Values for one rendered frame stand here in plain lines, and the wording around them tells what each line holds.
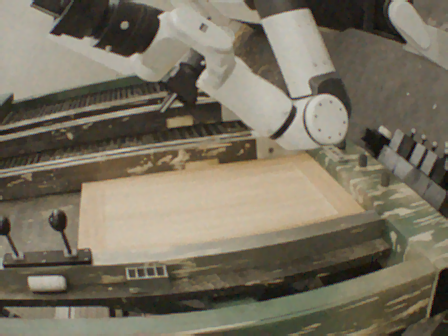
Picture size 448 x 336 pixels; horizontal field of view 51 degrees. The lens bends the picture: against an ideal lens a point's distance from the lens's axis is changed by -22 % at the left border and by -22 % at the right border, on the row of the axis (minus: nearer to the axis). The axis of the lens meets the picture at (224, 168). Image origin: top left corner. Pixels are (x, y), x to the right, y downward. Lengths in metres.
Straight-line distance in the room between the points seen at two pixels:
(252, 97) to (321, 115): 0.10
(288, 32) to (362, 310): 0.45
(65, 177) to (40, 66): 5.40
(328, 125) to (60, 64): 5.97
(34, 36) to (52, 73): 0.64
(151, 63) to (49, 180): 0.65
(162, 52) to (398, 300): 0.52
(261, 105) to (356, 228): 0.30
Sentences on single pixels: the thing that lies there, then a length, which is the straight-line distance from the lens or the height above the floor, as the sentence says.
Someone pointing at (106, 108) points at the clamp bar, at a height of 1.33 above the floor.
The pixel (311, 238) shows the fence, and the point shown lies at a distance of 0.97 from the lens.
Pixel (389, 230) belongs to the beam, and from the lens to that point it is 1.00.
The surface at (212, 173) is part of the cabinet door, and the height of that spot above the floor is 1.09.
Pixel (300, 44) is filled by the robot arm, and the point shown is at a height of 1.22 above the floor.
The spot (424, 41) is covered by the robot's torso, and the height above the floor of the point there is 0.88.
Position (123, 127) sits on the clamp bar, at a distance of 1.80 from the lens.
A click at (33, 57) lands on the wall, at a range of 6.75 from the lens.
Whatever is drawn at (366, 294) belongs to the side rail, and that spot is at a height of 1.02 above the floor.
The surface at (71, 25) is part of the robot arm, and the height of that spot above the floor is 1.55.
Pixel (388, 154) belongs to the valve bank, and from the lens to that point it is 1.40.
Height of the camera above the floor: 1.50
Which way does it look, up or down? 18 degrees down
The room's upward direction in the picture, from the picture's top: 63 degrees counter-clockwise
